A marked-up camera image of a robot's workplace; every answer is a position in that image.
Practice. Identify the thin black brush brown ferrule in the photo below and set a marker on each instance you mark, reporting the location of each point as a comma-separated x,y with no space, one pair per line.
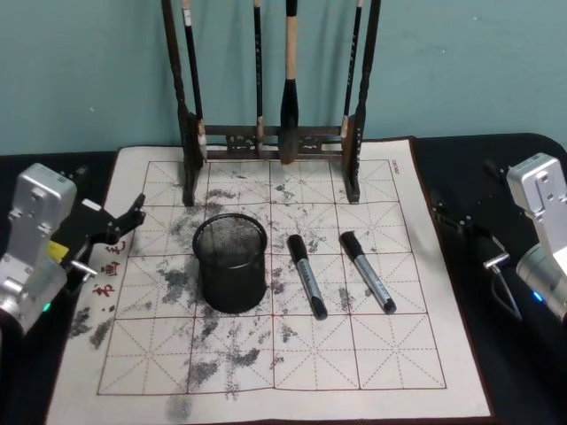
258,66

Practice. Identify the thin black brush pale ferrule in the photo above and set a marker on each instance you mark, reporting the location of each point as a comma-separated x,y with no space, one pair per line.
352,66

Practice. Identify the black table cloth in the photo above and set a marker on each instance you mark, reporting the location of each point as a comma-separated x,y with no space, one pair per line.
509,380

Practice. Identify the thin black brush white tip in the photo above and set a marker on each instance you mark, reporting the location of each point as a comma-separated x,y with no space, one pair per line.
193,75

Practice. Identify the black grey marker pen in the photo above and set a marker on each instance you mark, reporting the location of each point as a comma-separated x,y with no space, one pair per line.
370,274
308,279

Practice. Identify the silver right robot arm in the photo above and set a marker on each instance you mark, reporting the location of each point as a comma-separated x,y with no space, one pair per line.
542,212

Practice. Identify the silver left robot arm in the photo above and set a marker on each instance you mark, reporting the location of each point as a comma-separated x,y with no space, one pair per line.
31,230

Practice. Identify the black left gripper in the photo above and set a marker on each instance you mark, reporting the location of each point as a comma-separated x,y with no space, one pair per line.
84,230

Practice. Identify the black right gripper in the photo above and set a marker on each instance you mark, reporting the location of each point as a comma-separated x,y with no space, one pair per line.
491,261

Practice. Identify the dark wooden brush rack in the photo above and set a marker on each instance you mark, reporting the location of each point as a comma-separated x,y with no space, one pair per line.
188,146

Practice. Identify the white gridded calligraphy felt mat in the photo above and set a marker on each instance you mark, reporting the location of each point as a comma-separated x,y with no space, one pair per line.
310,363

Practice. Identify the black mesh pen holder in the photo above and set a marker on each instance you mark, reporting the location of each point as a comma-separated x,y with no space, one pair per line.
232,279

